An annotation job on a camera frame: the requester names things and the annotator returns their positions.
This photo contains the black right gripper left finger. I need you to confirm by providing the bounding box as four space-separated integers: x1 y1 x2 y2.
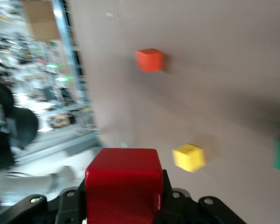
0 179 86 224

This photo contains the red wooden block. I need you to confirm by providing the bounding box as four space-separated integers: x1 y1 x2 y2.
84 147 164 224

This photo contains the orange wooden block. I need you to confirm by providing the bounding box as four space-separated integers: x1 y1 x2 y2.
135 48 165 73

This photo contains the brown cardboard box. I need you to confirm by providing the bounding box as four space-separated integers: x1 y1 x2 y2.
23 0 62 42

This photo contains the aluminium frame rail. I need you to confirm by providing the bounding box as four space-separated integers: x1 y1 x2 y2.
14 0 101 164

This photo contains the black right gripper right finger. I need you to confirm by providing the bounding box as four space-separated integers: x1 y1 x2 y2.
153 168 246 224

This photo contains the yellow wooden block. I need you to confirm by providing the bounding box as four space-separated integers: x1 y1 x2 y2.
172 143 206 174

